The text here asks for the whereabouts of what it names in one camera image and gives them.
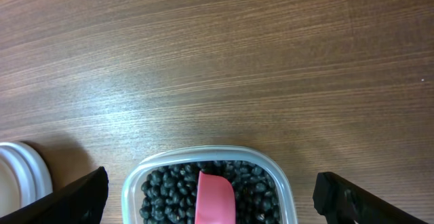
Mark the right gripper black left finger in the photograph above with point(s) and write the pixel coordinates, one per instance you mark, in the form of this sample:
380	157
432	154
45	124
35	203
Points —
80	202

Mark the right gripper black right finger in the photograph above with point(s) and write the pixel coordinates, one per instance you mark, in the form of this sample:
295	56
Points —
342	202

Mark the pink scoop with blue handle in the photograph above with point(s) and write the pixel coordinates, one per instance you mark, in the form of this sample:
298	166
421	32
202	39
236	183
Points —
215	203

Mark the white digital kitchen scale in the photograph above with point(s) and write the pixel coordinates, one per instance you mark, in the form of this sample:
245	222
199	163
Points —
39	181

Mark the white bowl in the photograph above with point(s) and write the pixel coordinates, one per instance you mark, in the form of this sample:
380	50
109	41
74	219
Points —
13	182

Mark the clear plastic container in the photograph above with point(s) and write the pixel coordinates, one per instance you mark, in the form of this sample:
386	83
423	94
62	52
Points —
132	195

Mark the black beans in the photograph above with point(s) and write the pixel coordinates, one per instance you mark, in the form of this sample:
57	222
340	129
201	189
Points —
170	192

